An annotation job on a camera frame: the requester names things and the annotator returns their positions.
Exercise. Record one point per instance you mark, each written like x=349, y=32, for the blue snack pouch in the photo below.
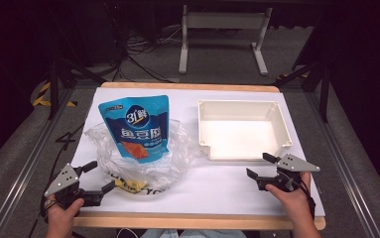
x=141, y=132

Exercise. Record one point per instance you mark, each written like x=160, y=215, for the grey metal floor rail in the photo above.
x=343, y=165
x=28, y=162

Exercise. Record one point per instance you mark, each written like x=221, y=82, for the person's right hand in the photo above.
x=290, y=201

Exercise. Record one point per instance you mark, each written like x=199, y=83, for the person's left hand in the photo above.
x=62, y=216

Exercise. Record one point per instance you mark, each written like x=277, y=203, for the white metal stand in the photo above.
x=224, y=20

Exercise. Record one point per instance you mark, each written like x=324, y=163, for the yellow black floor tape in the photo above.
x=41, y=99

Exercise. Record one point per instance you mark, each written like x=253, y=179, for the black metal stand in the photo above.
x=54, y=92
x=324, y=95

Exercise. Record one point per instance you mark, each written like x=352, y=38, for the white table sheet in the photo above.
x=210, y=188

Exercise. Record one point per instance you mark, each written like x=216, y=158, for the yellow black packet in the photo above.
x=133, y=185

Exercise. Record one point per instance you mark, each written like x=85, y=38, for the clear plastic bag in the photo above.
x=169, y=165

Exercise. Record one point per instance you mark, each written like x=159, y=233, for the black floor tape mark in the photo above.
x=65, y=138

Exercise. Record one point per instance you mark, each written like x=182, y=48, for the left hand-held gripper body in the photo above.
x=63, y=180

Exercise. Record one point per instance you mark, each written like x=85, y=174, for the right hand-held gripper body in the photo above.
x=291, y=165

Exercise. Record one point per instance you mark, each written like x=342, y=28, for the white plastic box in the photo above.
x=240, y=135

